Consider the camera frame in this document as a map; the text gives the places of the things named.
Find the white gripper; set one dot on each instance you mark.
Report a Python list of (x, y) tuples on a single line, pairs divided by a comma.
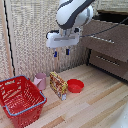
[(62, 40)]

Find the colourful snack box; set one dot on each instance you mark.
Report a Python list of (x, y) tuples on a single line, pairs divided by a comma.
[(58, 85)]

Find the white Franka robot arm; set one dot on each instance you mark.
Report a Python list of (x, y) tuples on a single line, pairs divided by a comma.
[(71, 11)]

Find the pink cup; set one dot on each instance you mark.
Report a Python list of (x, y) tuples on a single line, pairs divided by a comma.
[(40, 80)]

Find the red bowl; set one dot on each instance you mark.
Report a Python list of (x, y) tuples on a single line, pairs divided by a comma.
[(75, 85)]

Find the brown drawer cabinet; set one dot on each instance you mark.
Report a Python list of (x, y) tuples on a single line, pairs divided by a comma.
[(107, 43)]

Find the red shopping basket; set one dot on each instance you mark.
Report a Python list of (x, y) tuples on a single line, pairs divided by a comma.
[(20, 100)]

